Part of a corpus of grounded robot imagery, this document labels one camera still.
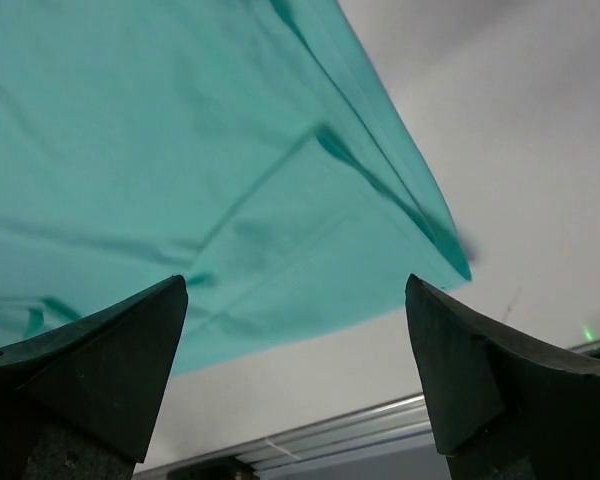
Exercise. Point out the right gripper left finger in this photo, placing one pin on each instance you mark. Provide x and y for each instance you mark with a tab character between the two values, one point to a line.
81	401

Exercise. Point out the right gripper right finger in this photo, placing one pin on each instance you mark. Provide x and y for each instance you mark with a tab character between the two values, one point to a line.
503	404

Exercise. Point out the teal t-shirt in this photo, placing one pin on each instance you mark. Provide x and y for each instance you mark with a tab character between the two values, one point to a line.
248	146

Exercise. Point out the aluminium front rail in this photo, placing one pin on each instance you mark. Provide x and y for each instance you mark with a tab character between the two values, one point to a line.
346	397

